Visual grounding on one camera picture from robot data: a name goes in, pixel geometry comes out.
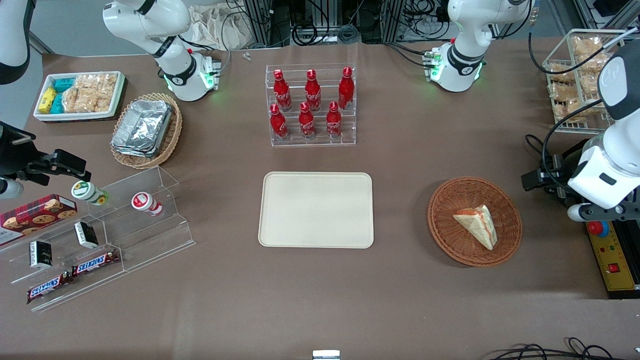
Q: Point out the black side platform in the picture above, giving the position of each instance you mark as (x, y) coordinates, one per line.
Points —
(631, 240)

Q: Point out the red emergency stop button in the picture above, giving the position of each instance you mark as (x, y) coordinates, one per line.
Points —
(598, 229)

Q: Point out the stacked aluminium foil containers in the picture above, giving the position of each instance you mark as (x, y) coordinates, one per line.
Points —
(142, 127)

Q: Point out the clear bag rice crackers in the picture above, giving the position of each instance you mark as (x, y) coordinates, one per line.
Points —
(80, 95)
(106, 92)

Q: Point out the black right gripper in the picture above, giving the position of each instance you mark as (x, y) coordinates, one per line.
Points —
(15, 156)

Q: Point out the red plaid cookie box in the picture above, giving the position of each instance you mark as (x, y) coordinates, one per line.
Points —
(35, 216)

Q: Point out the clear acrylic stepped shelf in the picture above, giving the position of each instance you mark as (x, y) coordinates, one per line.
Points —
(150, 240)

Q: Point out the clear acrylic bottle rack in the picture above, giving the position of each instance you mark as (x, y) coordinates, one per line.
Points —
(345, 137)

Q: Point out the yellow snack pack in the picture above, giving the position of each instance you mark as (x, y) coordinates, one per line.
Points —
(47, 100)

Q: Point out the green lid yogurt bottle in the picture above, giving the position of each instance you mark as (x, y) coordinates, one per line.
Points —
(86, 192)

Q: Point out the Snickers chocolate bar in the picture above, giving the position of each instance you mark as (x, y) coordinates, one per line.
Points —
(95, 263)
(47, 288)

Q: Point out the small black white box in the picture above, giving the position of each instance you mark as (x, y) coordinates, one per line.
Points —
(41, 254)
(86, 235)

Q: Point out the triangle sandwich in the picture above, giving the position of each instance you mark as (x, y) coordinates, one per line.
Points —
(477, 227)

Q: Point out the aluminium frame rack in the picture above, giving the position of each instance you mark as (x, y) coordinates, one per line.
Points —
(260, 20)

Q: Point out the teal snack pack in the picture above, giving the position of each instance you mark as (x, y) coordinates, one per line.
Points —
(64, 84)
(58, 104)

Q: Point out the brown round wicker basket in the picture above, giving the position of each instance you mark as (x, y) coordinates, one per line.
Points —
(450, 225)

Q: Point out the yellow control box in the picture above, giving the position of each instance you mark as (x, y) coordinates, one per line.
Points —
(612, 260)

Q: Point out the beige plastic serving tray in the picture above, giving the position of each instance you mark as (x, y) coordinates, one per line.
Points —
(315, 210)

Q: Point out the beige crumpled cloth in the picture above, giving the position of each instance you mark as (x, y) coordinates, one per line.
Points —
(215, 27)

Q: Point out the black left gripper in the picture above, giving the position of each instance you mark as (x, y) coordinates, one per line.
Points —
(563, 173)

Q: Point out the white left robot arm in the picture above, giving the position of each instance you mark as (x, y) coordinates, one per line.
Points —
(462, 55)

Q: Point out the red lid yogurt bottle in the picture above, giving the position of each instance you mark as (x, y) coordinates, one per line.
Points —
(145, 202)

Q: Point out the white rectangular snack tray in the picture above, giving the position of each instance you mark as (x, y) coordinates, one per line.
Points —
(75, 116)

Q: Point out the silver white device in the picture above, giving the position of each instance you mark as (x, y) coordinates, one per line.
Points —
(326, 355)

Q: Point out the red cola bottle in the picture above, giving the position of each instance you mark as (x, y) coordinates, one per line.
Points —
(346, 90)
(278, 124)
(313, 92)
(334, 121)
(282, 92)
(307, 122)

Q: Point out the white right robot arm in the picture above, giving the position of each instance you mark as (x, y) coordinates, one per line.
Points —
(175, 65)

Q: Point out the tan oval wicker basket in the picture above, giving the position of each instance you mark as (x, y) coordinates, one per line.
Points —
(172, 135)

